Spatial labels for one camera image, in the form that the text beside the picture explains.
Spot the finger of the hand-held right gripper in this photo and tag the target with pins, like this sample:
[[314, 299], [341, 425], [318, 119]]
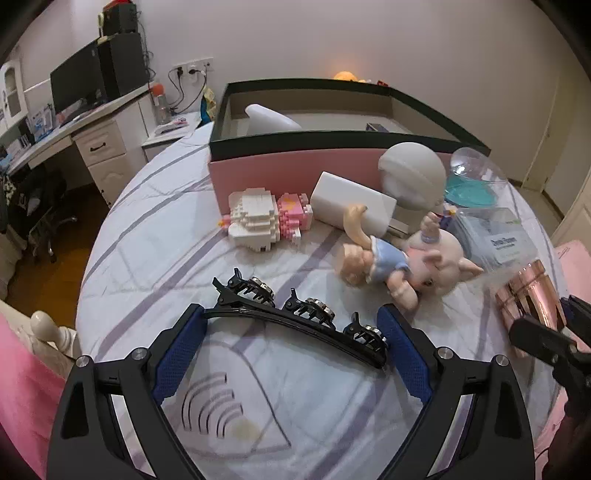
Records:
[[577, 311], [540, 339]]

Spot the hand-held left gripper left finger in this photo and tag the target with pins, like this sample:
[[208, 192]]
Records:
[[180, 350]]

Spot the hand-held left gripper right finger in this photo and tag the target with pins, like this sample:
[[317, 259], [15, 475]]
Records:
[[406, 350]]

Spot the rose gold cup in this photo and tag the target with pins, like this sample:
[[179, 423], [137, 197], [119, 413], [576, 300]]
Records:
[[531, 295]]

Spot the pink pig doll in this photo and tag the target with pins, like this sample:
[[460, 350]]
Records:
[[434, 258]]

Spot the clear plastic bag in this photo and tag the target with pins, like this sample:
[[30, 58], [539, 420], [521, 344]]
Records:
[[498, 240]]

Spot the black flower headband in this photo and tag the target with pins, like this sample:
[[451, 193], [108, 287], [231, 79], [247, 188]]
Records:
[[309, 307]]

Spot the white building block toy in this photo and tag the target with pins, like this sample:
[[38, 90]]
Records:
[[254, 221]]

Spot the white rectangular box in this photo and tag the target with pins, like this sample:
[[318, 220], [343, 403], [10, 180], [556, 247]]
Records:
[[351, 203]]

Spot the clear container with teal insert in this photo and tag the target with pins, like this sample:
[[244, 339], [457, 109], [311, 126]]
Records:
[[471, 189]]

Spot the pink building block toy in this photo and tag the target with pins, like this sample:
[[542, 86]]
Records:
[[293, 217]]

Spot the white duck figure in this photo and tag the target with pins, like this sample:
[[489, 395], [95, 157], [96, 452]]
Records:
[[411, 175]]

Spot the pink box with black rim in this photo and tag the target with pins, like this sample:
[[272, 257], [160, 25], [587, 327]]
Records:
[[258, 175]]

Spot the white panel door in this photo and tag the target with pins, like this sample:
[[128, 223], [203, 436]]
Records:
[[575, 217]]

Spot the pink blanket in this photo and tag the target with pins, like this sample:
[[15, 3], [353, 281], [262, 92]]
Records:
[[27, 397]]

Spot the black office chair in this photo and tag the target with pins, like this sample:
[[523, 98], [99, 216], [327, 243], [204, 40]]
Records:
[[46, 207]]

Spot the white nightstand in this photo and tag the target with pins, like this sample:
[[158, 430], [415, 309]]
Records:
[[166, 138]]

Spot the white desk with drawers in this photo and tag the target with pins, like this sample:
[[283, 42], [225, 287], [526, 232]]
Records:
[[101, 147]]

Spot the dark patterned jacket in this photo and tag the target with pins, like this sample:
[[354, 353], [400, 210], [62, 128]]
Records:
[[9, 203]]

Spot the clear bottle with red cap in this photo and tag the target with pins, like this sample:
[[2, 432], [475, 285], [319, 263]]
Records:
[[161, 106]]

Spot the blue yellow snack bag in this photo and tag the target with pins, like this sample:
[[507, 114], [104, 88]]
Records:
[[207, 106]]

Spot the white rounded object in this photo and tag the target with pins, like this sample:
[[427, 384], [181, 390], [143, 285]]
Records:
[[270, 121]]

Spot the orange octopus plush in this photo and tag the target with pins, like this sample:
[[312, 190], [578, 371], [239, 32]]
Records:
[[346, 76]]

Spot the black computer monitor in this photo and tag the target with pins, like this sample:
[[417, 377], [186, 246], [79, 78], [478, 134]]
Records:
[[76, 83]]

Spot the black computer tower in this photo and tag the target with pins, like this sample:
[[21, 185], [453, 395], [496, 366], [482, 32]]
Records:
[[122, 64]]

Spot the white glass-door cabinet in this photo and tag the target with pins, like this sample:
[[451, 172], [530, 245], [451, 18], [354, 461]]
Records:
[[11, 92]]

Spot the black speaker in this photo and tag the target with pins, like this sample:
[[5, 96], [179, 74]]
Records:
[[120, 18]]

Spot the white bed post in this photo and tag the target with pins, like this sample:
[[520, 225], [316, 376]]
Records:
[[51, 330]]

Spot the white wall outlet strip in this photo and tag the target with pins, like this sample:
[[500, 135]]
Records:
[[194, 68]]

